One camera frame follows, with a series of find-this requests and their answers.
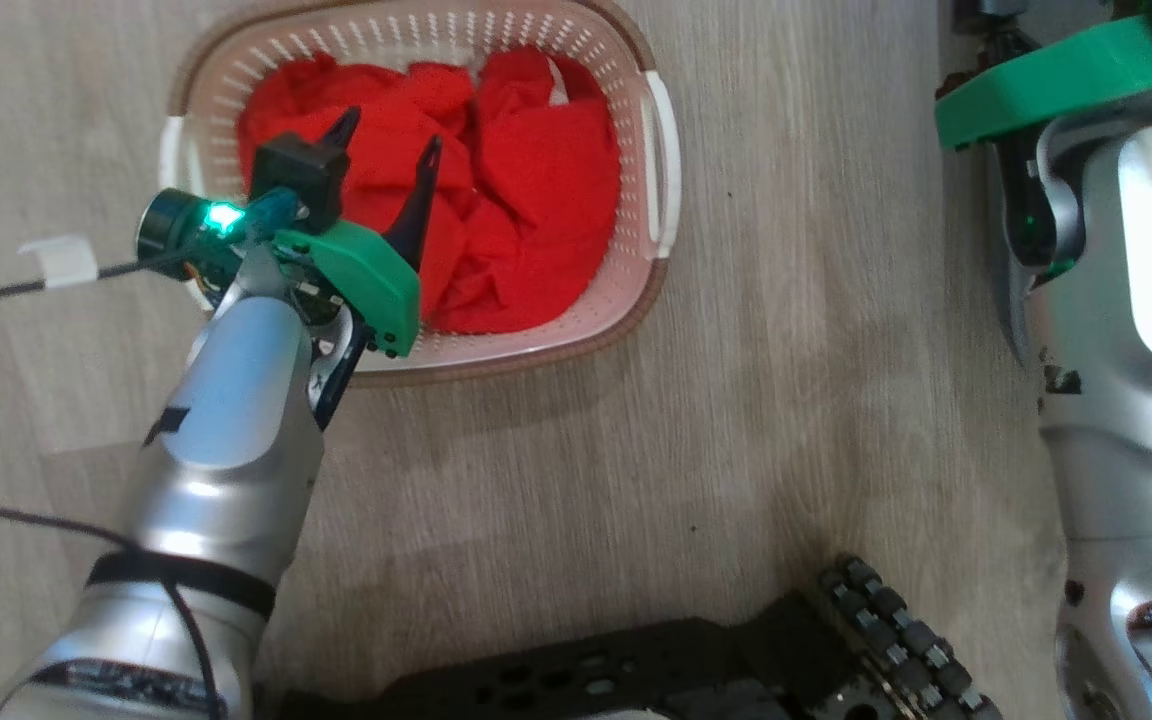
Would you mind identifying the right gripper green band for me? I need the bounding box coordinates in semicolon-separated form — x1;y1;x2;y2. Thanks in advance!
934;15;1152;151

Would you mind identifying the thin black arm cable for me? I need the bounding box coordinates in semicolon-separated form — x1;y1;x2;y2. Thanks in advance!
0;478;229;720

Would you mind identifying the black cable with white tag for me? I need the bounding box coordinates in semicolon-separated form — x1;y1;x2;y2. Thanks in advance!
0;233;199;316

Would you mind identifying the white perforated laundry basket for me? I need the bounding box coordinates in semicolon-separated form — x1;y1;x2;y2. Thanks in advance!
158;0;682;389

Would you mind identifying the red clothing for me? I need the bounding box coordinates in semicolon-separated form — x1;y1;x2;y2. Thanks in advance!
236;45;623;336

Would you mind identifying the black roller wheel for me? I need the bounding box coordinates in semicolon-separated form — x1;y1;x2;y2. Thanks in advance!
816;555;1002;720

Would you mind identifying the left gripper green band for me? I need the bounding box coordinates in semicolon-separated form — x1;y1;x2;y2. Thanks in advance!
274;105;444;431

